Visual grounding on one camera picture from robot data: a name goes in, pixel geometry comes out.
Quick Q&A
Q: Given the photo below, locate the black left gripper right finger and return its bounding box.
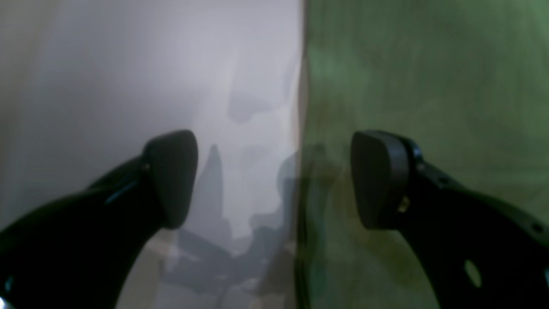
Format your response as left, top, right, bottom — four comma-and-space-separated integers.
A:
350, 130, 549, 309

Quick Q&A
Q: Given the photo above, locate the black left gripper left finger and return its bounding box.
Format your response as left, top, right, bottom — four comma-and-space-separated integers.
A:
0, 130, 198, 309

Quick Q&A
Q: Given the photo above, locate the green t-shirt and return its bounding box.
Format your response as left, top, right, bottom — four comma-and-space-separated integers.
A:
296, 0, 548, 309

